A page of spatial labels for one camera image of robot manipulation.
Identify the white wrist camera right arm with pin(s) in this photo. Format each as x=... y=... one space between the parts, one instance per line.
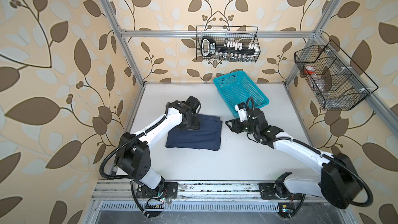
x=242 y=112

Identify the black handled tool in basket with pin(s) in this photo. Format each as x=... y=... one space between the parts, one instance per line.
x=208 y=46

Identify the black wire basket wall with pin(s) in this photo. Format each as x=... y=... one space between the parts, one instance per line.
x=233 y=43
x=340 y=83

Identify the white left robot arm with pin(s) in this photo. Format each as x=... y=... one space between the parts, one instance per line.
x=132 y=155

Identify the dark blue denim trousers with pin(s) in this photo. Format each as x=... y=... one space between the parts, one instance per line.
x=208 y=136

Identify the black wire basket back wall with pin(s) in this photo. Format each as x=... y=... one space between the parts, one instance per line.
x=233 y=43

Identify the aluminium frame post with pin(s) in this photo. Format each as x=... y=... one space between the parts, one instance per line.
x=124 y=45

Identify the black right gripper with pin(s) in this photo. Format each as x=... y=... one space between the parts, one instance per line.
x=235 y=124

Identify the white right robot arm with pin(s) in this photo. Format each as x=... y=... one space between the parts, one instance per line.
x=336 y=179

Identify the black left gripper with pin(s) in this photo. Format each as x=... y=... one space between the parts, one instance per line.
x=196 y=125

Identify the black wire basket right wall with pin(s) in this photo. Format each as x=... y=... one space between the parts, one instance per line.
x=340 y=83

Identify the teal plastic basket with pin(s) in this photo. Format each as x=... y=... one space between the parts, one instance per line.
x=236 y=88

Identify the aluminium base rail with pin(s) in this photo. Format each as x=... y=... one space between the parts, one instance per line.
x=197 y=196

